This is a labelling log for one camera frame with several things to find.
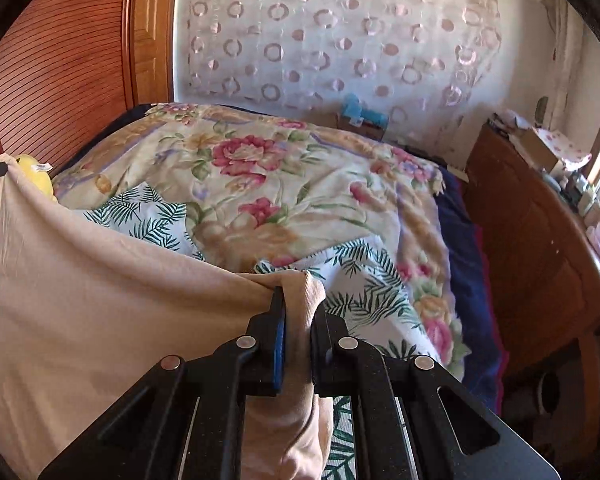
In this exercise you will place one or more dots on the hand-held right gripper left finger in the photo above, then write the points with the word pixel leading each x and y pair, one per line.
pixel 279 340

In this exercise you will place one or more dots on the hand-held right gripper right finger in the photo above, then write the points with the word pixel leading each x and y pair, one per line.
pixel 320 355

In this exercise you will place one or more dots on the beige printed t-shirt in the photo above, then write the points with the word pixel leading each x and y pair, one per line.
pixel 105 310

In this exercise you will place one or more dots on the yellow plush toy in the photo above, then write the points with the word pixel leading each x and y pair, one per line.
pixel 34 177

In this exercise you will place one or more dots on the palm leaf bedsheet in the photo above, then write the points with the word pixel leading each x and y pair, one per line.
pixel 380 280

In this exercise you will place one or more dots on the wooden headboard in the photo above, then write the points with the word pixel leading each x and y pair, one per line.
pixel 55 60

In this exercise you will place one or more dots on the floral blanket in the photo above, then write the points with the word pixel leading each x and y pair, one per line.
pixel 260 170

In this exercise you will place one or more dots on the cardboard box under blue box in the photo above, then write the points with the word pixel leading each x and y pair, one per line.
pixel 365 132

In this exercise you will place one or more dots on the wooden cabinet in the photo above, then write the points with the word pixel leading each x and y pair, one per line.
pixel 530 240

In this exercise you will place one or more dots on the open cardboard box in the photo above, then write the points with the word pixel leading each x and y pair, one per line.
pixel 535 152

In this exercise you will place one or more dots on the circle-patterned sheer curtain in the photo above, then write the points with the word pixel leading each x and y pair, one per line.
pixel 330 35

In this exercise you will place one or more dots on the white pink-patterned paper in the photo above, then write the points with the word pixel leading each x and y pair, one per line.
pixel 572 152

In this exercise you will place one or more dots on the dark oval object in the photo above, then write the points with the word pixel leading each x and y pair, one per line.
pixel 542 110

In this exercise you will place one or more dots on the white window curtain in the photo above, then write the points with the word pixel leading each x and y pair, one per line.
pixel 565 60

